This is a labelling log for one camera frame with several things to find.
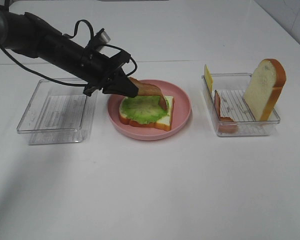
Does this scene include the green lettuce leaf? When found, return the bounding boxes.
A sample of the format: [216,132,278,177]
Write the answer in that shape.
[119,96,171,125]

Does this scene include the clear left plastic tray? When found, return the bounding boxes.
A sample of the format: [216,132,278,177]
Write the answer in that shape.
[16,78,97,145]

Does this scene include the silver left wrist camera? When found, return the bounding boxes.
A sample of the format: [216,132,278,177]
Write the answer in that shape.
[95,28,111,52]

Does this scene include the yellow cheese slice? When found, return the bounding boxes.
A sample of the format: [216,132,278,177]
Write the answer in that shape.
[203,64,214,94]

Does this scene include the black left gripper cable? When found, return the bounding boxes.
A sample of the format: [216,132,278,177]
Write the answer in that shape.
[0,19,138,87]

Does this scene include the bread slice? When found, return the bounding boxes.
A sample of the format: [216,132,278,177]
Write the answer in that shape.
[243,58,287,122]
[118,95,175,131]

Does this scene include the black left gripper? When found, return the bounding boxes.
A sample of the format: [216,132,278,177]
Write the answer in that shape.
[81,50,139,98]

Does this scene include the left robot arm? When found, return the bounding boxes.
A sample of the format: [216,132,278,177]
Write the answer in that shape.
[0,5,139,98]

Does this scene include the bacon strip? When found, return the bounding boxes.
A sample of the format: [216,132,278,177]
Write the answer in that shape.
[129,77,167,111]
[214,90,238,134]

